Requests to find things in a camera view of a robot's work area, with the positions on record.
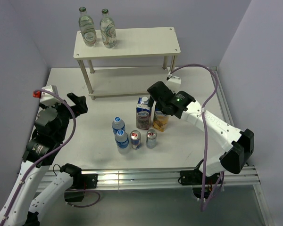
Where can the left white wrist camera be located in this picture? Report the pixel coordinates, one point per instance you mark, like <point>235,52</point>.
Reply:
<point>45,98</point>

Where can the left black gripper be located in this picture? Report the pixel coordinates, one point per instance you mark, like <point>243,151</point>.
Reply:
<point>79,100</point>

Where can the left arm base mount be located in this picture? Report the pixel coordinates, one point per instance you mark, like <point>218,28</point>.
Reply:
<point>85,181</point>

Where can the glass water bottle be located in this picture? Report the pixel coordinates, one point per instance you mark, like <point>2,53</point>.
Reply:
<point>107,28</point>
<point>87,27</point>

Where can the plastic water bottle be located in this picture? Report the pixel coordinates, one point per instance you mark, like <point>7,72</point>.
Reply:
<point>118,124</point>
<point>122,141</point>

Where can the aluminium frame rail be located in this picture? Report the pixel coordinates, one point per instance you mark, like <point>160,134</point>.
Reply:
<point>141,188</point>

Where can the silver energy can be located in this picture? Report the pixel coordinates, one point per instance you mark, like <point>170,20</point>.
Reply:
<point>151,138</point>

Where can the white two-tier shelf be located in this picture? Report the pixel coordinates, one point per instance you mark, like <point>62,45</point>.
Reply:
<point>133,42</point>

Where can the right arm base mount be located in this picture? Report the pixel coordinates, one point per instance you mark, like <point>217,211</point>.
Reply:
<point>194,178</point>

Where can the pineapple juice carton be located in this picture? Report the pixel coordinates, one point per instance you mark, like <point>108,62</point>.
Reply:
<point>160,120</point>

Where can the left glass water bottle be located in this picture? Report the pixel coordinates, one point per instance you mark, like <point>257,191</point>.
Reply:
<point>87,27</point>

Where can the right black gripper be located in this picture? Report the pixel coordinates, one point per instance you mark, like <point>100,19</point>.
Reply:
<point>151,101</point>

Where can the right glass water bottle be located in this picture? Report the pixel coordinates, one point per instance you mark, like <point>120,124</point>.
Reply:
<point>107,28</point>

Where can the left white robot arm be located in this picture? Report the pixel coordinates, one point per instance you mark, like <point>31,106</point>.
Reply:
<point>24,207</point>

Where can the purple juice carton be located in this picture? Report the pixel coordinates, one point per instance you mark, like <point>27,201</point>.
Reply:
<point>143,114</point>

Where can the blue red energy can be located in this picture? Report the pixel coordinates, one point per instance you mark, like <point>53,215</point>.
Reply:
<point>135,139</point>

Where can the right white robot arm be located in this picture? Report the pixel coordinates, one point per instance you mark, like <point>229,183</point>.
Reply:
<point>236,145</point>

